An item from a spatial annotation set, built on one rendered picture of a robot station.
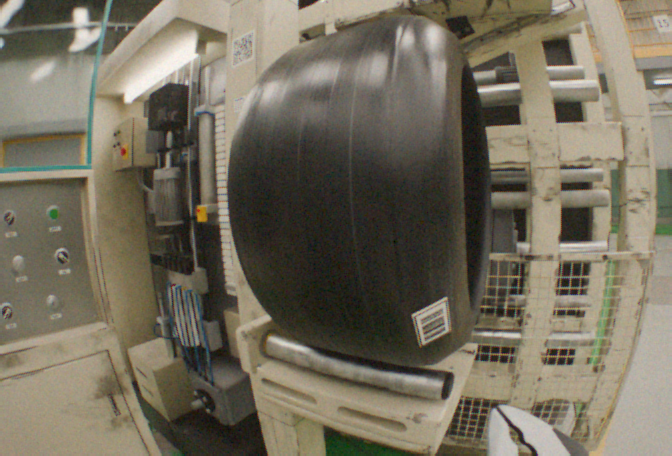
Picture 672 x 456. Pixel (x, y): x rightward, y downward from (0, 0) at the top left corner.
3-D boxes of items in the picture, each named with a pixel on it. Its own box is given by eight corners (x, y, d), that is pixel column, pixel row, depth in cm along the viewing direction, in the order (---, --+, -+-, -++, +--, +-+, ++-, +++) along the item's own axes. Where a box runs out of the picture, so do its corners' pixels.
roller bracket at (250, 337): (242, 372, 54) (234, 328, 54) (346, 308, 88) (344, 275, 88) (254, 378, 53) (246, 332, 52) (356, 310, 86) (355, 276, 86)
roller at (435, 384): (279, 342, 60) (266, 358, 57) (270, 327, 59) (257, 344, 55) (455, 381, 42) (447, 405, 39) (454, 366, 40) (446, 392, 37)
